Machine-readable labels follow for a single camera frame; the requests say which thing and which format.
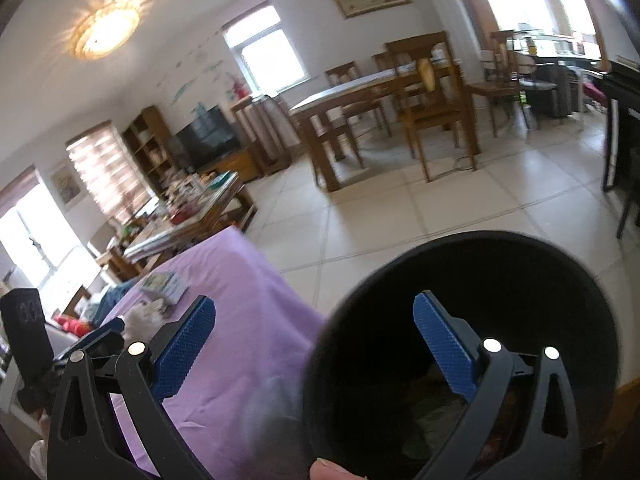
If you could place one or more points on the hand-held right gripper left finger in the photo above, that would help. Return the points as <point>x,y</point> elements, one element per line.
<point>185,345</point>

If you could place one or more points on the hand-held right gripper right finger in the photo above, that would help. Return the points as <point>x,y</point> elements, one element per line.
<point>445,350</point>

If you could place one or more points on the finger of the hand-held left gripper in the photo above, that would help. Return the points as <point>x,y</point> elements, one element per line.
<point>107,347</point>
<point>95,336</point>

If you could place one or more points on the grey fluffy ball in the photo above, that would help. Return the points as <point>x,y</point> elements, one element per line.
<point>137,325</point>

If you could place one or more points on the printed tissue box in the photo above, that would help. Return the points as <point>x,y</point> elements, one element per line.
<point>162,285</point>

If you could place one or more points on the black trash bin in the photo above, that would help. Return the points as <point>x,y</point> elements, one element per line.
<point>525,270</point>

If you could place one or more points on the person's right hand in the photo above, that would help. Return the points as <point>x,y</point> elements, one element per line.
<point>335,470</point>

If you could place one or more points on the red cushion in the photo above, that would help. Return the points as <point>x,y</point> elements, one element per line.
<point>75,326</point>

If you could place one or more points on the blue cloth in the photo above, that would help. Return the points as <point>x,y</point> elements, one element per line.
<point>110,305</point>

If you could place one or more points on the wooden sofa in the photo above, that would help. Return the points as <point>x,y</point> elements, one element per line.
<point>75,300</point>

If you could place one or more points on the purple tablecloth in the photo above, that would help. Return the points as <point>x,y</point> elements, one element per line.
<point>240,310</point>

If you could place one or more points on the bright balcony window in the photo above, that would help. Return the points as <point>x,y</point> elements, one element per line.
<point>35,240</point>

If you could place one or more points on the wooden coffee table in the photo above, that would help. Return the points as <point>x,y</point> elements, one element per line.
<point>220,210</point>

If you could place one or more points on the small framed picture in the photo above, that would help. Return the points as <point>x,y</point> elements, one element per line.
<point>67,185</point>

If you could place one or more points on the pile of small household items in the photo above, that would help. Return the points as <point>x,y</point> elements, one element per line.
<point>185,195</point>

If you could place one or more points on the striped window blind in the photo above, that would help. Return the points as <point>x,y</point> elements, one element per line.
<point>105,170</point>

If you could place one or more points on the teal flat box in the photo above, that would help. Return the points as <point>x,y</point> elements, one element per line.
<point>222,180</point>

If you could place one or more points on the wooden bookshelf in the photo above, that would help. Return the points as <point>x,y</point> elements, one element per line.
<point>165,160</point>

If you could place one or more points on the wooden television cabinet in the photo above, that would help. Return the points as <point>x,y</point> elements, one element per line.
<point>235,162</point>

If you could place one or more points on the black television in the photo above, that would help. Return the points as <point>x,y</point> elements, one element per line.
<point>207,135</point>

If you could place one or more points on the tall wooden plant stand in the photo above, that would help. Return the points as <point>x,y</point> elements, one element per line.
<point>260,110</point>

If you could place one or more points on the red flower vase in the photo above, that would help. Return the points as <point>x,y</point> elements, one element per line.
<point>239,89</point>

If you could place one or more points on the wooden dining table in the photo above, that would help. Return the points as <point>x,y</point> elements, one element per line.
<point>350,90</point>

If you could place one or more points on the dark storage cabinet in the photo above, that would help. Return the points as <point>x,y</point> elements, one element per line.
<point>550,90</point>

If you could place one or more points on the round ceiling lamp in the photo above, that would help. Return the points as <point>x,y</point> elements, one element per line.
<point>105,32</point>

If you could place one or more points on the black piano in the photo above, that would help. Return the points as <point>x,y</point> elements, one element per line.
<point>625,110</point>

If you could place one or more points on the white framed window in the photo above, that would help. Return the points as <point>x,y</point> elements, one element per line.
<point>265,55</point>

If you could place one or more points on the white standing air conditioner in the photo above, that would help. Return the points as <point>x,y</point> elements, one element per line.
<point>450,10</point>

